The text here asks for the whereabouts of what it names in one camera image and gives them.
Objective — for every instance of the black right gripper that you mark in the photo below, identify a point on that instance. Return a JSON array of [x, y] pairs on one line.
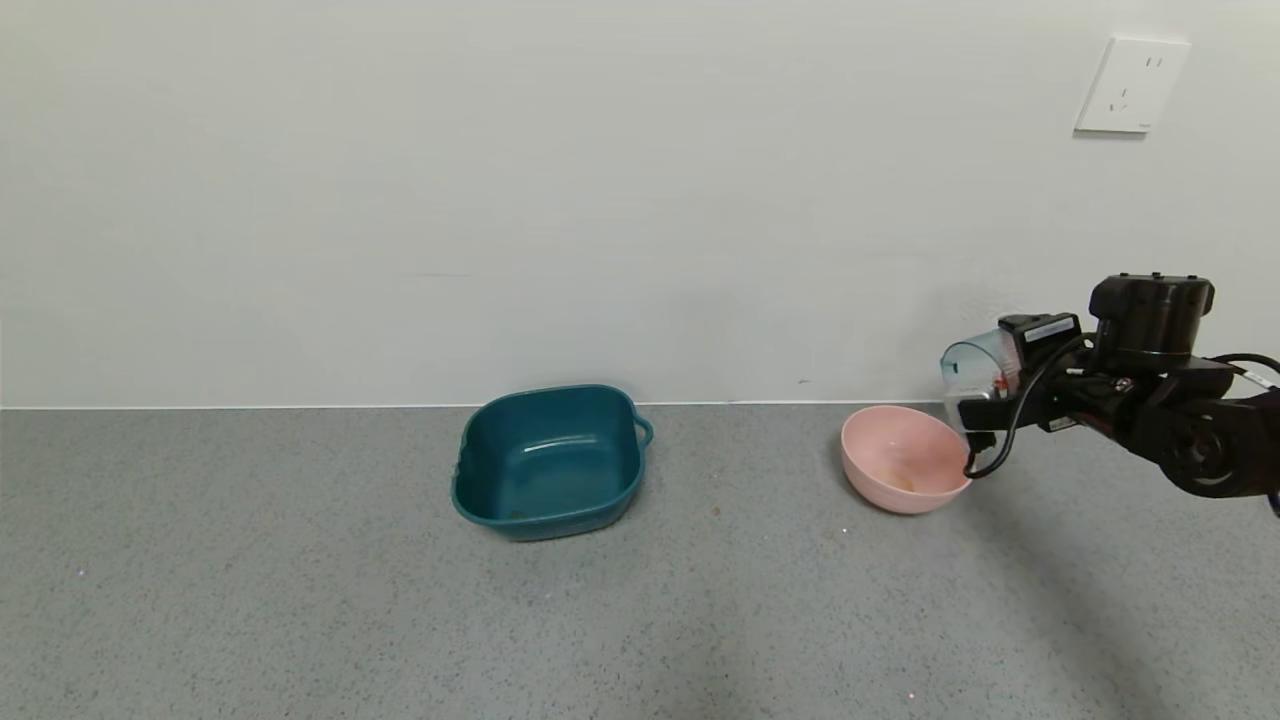
[[1040, 330]]

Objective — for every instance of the red and white solid pieces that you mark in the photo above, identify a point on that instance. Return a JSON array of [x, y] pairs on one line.
[[997, 382]]

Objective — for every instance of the ribbed clear blue cup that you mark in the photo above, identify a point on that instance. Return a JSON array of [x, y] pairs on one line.
[[965, 370]]

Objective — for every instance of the pink ribbed bowl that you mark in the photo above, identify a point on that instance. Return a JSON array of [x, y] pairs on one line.
[[900, 450]]

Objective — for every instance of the teal plastic basin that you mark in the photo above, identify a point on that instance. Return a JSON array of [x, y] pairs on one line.
[[550, 470]]

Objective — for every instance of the white wall socket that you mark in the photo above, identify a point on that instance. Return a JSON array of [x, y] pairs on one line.
[[1130, 85]]

